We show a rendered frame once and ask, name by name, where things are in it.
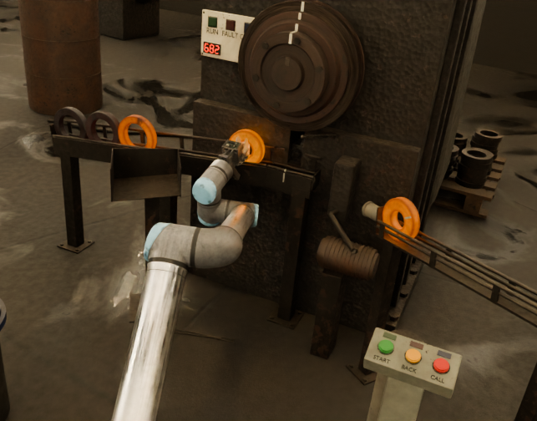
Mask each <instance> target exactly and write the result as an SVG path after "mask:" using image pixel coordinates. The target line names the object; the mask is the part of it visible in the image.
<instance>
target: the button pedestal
mask: <svg viewBox="0 0 537 421"><path fill-rule="evenodd" d="M384 332H388V333H391V334H393V335H396V336H397V338H396V341H394V340H392V339H389V338H386V337H383V334H384ZM382 340H389V341H391V342H392V343H393V351H392V352H391V353H382V352H381V351H380V350H379V348H378V344H379V343H380V342H381V341H382ZM411 341H414V342H417V343H420V344H423V345H424V346H423V350H422V349H419V348H416V347H412V346H409V345H410V342H411ZM409 349H416V350H418V351H419V352H420V354H421V359H420V361H419V362H418V363H411V362H409V361H408V360H407V359H406V352H407V350H409ZM438 350H440V351H443V352H446V353H450V354H452V356H451V359H448V358H444V357H441V356H439V355H437V354H438ZM438 358H443V359H445V360H446V361H448V364H449V369H448V371H447V372H446V373H439V372H437V371H436V370H435V369H434V367H433V363H434V361H435V360H436V359H438ZM461 360H462V356H461V355H459V354H457V353H452V352H450V351H447V350H444V349H442V348H439V347H435V346H432V345H429V344H427V343H424V342H420V341H417V340H414V339H412V338H409V337H405V336H402V335H399V334H396V333H394V332H389V331H387V330H384V329H381V328H379V327H376V328H375V331H374V333H373V335H372V339H371V342H370V343H369V346H368V349H367V352H366V355H365V357H364V361H363V367H364V368H366V369H369V370H372V371H374V372H376V373H381V374H383V375H385V376H388V378H387V382H386V386H385V389H384V393H383V397H382V403H381V407H380V410H379V415H378V418H377V421H416V418H417V416H418V410H419V407H420V403H421V401H422V397H423V392H424V389H425V390H428V391H429V392H432V393H436V394H439V395H441V396H444V397H446V398H451V397H452V394H453V390H454V386H455V383H456V379H457V376H458V371H459V367H460V363H461Z"/></svg>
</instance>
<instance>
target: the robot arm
mask: <svg viewBox="0 0 537 421"><path fill-rule="evenodd" d="M225 143H226V144H225ZM225 143H224V144H223V145H222V146H221V148H222V155H221V154H219V155H218V158H219V159H218V160H214V162H213V163H212V164H211V165H210V166H209V168H208V169H207V170H206V171H205V172H204V174H203V175H202V176H201V177H200V178H199V179H198V180H197V181H196V182H195V184H194V185H193V188H192V194H193V196H194V197H195V199H196V200H197V215H198V219H199V221H200V222H201V223H202V224H203V225H205V226H216V225H218V224H219V223H220V222H221V223H222V224H221V226H217V227H215V228H199V227H193V226H182V225H176V224H174V223H157V224H155V225H154V226H153V227H152V229H151V230H150V232H149V234H148V236H147V239H146V242H145V245H144V258H145V260H146V261H147V262H148V264H147V267H148V268H147V272H146V276H145V279H144V285H143V289H142V293H141V297H140V300H139V307H138V311H137V314H136V318H135V322H134V328H133V331H132V335H131V339H130V343H129V349H128V353H127V357H126V360H125V364H124V371H123V374H122V378H121V382H120V385H119V391H118V395H117V399H116V403H115V406H114V413H113V417H112V419H111V421H155V420H156V415H157V412H158V407H159V403H160V396H161V392H162V388H163V383H164V380H165V372H166V368H167V363H168V360H169V355H170V348H171V344H172V340H173V336H174V331H175V324H176V320H177V316H178V311H179V308H180V300H181V296H182V292H183V288H184V284H185V277H186V274H187V273H188V269H189V267H195V268H217V267H222V266H227V265H230V264H231V263H232V262H234V261H235V260H236V259H237V258H238V257H239V255H240V254H241V251H242V248H243V241H242V240H243V238H244V236H245V234H246V233H247V231H248V229H249V227H256V225H257V218H258V211H259V206H258V205H257V204H254V203H248V202H242V201H236V200H224V199H221V190H222V188H223V187H224V186H225V184H226V183H227V182H228V180H229V179H232V180H239V178H240V176H241V175H240V174H239V173H238V171H237V170H236V168H235V167H236V166H238V165H241V164H242V163H243V162H246V160H247V159H248V158H249V154H250V144H248V140H247V139H245V142H241V139H240V137H239V136H238V137H237V138H236V141H232V140H227V141H226V142H225Z"/></svg>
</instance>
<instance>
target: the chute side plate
mask: <svg viewBox="0 0 537 421"><path fill-rule="evenodd" d="M52 141H53V149H54V153H55V154H56V155H60V150H66V151H68V152H70V157H75V158H81V159H86V160H97V161H102V162H108V163H110V162H111V154H112V148H127V147H121V146H115V145H104V144H98V143H92V142H86V141H80V140H74V139H63V138H57V137H52ZM213 162H214V160H209V159H203V158H197V157H191V156H185V155H180V163H181V174H182V175H193V176H198V177H201V176H202V175H203V174H204V172H205V171H206V170H207V169H208V168H209V166H210V165H211V164H212V163H213ZM235 168H236V170H237V171H238V173H239V174H240V175H241V176H240V178H239V180H232V179H229V180H228V181H230V182H235V183H242V184H247V185H257V186H262V187H267V188H270V189H273V190H279V191H282V192H286V193H288V194H291V192H292V187H294V188H297V189H300V190H305V191H306V198H307V199H309V198H310V192H311V185H312V179H309V178H306V177H302V176H299V175H293V174H290V173H286V172H283V171H279V170H274V169H271V168H267V171H266V167H261V166H255V165H244V164H241V165H238V166H236V167H235ZM283 173H285V178H284V182H282V181H283Z"/></svg>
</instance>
